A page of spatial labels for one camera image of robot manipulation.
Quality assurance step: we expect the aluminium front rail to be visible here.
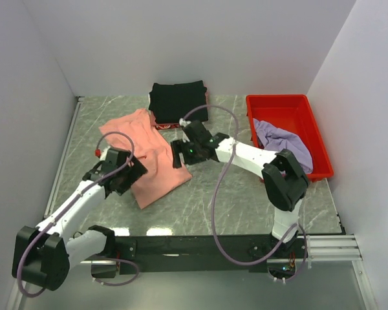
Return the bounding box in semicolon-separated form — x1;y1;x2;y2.
21;234;363;264

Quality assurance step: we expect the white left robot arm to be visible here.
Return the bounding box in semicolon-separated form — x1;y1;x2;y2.
12;148;147;291

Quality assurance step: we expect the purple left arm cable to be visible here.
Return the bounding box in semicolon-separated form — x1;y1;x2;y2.
16;131;140;298

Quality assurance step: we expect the black folded t shirt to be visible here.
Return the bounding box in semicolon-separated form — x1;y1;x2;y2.
149;80;206;123

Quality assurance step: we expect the pink folded t shirt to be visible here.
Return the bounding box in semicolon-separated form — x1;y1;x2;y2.
204;85;209;105

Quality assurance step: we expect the lavender t shirt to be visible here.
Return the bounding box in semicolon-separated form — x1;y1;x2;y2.
253;118;314;174

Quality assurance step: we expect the aluminium rail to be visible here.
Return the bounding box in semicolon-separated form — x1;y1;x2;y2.
21;234;363;264
43;96;84;220

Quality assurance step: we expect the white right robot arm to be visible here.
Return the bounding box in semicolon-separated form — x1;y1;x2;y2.
170;121;309;245

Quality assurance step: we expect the salmon pink t shirt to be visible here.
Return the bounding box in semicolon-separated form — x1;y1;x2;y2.
100;108;192;209

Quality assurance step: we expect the red plastic bin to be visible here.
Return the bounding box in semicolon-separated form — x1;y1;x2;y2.
246;94;334;182

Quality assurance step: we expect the aluminium left side rail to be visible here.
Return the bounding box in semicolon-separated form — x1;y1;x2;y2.
43;96;84;220

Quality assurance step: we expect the red patterned folded t shirt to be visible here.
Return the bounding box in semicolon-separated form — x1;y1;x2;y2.
150;113;180;130

